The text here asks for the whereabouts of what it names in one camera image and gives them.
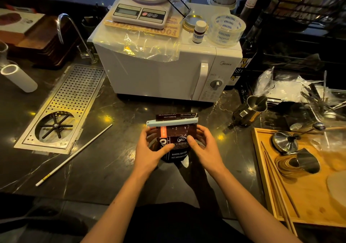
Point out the person's right hand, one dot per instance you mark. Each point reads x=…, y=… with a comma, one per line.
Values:
x=209, y=153

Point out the person's left hand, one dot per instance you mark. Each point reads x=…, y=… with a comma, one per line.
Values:
x=146, y=156

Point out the person's right thumb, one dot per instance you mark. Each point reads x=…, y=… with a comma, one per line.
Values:
x=193, y=143

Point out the person's left thumb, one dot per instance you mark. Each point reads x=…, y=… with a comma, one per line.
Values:
x=165, y=149

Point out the dark coffee bean bag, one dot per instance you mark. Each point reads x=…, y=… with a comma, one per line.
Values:
x=177, y=133

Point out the person's left forearm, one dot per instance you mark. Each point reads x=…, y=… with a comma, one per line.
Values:
x=119, y=210

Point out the person's right forearm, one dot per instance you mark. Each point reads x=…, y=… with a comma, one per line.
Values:
x=251, y=210

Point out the light blue bag sealing clip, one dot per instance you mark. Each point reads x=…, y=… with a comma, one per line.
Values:
x=173, y=121

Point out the steel milk pitcher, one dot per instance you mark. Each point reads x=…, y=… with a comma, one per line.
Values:
x=250, y=111

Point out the person's black clothing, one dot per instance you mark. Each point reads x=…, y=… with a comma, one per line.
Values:
x=183, y=224

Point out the white microwave oven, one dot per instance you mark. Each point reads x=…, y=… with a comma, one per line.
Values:
x=162, y=72

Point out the steel funnel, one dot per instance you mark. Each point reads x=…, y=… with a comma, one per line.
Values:
x=283, y=142

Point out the long white stick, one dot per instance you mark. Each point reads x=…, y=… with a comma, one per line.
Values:
x=74, y=155

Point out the bundle of bamboo sticks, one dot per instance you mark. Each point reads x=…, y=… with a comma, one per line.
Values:
x=278, y=188

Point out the crumpled clear plastic bag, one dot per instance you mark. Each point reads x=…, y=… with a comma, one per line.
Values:
x=283, y=87

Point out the perforated steel rinser drip tray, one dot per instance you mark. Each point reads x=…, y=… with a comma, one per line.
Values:
x=73, y=94

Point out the clear plastic sheet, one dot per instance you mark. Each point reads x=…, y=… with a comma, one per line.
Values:
x=140, y=44

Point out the small white-capped bottle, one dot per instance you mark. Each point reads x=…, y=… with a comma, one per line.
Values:
x=199, y=32

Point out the dark glass bottle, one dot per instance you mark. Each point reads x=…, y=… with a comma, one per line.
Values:
x=247, y=42

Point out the small steel cup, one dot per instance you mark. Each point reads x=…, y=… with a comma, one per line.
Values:
x=306, y=161

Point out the clear printed tape roll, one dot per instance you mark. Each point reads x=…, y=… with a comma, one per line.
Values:
x=227, y=32

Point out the round gold tin lid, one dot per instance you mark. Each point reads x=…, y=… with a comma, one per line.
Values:
x=189, y=21

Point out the light wooden tray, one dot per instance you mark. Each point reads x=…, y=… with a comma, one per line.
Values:
x=305, y=197

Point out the clear container of steel utensils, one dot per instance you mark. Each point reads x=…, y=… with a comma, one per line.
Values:
x=324, y=105

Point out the white digital kitchen scale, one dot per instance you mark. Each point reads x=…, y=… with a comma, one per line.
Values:
x=140, y=11

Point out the chrome curved faucet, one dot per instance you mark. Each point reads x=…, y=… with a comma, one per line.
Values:
x=78, y=34

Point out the beige paper filter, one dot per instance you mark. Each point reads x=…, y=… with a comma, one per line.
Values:
x=338, y=188

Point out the stack of dark wooden trays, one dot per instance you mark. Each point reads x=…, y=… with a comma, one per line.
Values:
x=46, y=45

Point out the white paper roll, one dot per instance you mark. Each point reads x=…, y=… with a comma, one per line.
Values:
x=20, y=78

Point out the clear glass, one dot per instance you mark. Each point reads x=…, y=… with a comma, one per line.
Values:
x=3, y=53

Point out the white and brown flat box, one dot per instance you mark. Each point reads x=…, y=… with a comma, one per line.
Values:
x=19, y=21

